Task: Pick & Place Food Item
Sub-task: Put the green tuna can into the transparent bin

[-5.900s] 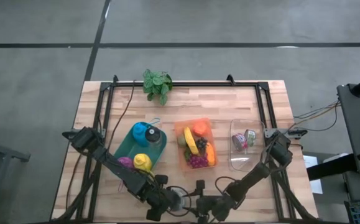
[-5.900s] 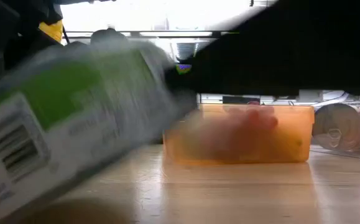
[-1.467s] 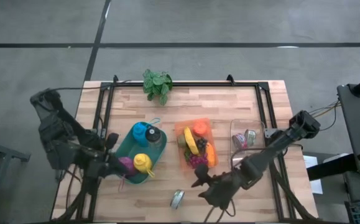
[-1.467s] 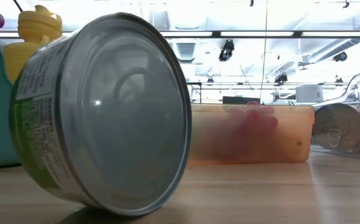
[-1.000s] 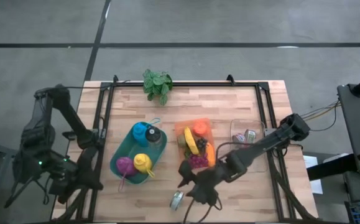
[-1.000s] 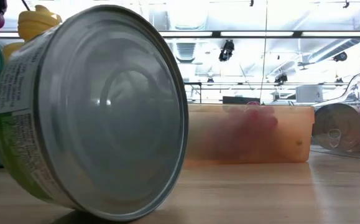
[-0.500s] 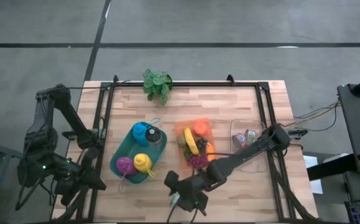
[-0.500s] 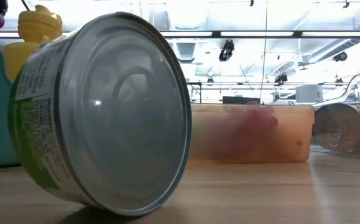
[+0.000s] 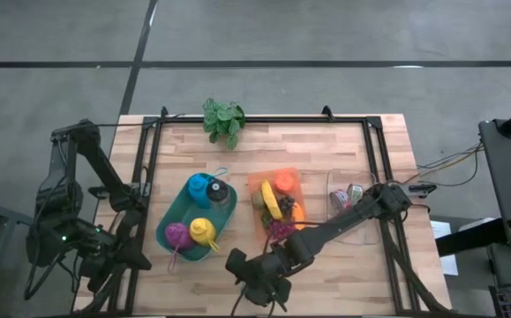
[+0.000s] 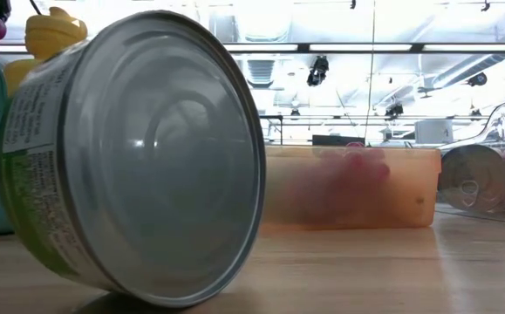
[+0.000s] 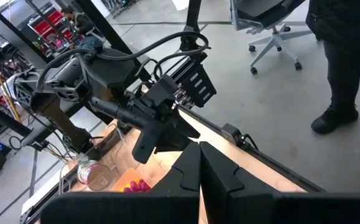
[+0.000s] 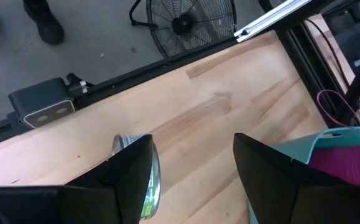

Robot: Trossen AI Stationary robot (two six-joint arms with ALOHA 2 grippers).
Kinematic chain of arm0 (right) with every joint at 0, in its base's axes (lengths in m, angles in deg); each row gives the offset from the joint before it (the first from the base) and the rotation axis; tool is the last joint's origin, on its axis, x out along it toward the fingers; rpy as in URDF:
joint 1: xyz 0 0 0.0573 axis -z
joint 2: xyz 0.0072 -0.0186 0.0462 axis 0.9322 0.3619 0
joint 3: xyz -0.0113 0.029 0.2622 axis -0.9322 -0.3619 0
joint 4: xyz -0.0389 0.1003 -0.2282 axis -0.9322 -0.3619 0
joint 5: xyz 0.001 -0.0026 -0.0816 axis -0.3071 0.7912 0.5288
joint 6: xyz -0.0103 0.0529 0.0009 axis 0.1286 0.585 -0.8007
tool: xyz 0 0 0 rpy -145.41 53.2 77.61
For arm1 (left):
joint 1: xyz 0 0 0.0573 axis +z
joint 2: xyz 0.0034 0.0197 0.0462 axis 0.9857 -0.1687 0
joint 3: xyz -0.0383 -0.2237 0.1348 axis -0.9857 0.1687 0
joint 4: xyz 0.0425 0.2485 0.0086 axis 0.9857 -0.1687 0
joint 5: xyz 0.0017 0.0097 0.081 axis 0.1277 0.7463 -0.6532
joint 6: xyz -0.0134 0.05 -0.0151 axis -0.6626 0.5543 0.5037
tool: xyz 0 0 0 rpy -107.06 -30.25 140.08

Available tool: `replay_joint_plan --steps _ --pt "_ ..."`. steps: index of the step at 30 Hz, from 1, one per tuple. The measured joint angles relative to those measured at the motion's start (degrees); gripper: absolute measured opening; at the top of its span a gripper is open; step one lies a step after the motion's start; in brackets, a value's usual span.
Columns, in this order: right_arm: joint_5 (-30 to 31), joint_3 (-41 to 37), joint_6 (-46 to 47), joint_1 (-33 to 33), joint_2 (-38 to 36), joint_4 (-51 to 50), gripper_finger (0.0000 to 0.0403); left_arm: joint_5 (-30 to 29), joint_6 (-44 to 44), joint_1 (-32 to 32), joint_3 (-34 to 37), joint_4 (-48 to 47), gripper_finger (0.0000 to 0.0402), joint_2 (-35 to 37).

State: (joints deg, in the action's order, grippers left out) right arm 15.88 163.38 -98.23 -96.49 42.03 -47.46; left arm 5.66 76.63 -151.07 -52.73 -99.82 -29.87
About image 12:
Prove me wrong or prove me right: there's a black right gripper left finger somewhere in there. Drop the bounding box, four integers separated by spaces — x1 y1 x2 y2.
57 134 154 224

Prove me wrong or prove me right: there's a purple squeeze bottle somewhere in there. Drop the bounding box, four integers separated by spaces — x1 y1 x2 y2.
308 89 360 187

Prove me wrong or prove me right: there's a teal plastic bin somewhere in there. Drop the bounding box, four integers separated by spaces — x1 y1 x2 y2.
248 126 360 224

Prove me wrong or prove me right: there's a thin brown cable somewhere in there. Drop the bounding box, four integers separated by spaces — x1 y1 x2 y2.
305 18 360 128

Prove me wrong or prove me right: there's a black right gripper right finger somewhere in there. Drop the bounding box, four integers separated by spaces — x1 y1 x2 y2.
233 133 360 224

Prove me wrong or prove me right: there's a silver aluminium bar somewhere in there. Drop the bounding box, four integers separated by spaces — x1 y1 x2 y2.
234 0 311 43

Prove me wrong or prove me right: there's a tin can pale lid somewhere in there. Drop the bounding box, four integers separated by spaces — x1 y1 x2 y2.
111 134 162 221

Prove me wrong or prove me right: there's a black floor fan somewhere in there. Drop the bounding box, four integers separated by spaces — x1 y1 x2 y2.
129 0 238 59

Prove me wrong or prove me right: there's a dark grey depth camera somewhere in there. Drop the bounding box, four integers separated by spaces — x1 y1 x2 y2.
7 73 89 129

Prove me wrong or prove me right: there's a person's black shoe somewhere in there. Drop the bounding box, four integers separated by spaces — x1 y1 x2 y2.
22 0 65 45

